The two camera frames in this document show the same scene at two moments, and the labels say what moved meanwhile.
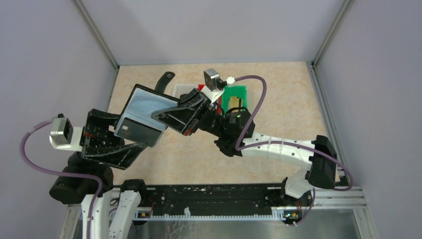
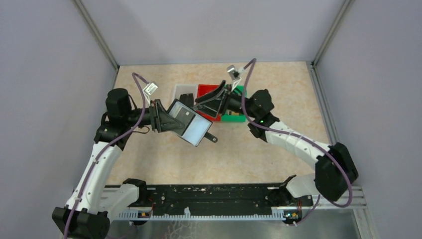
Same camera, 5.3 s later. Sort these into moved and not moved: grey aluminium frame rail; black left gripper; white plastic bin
Moved: black left gripper
Not moved: grey aluminium frame rail; white plastic bin
